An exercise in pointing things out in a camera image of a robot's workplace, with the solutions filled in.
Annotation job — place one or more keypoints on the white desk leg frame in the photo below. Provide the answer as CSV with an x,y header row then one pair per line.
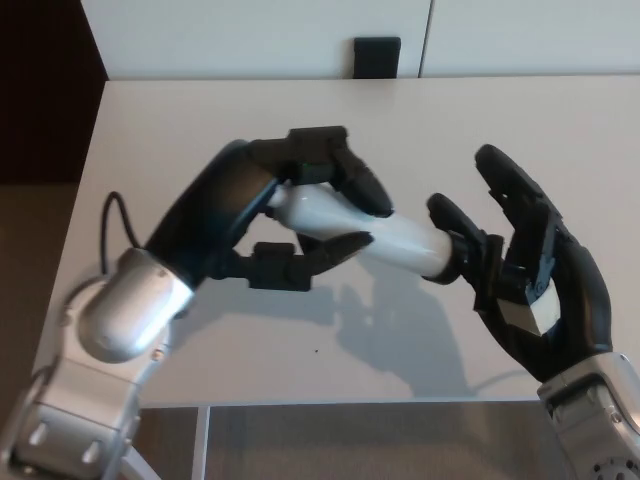
x,y
202,440

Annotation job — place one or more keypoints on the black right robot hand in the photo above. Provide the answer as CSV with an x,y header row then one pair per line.
x,y
580,290

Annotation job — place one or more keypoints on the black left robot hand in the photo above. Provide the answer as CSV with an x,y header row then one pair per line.
x,y
210,210

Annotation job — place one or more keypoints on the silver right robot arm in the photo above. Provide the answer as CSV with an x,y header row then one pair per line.
x,y
590,410

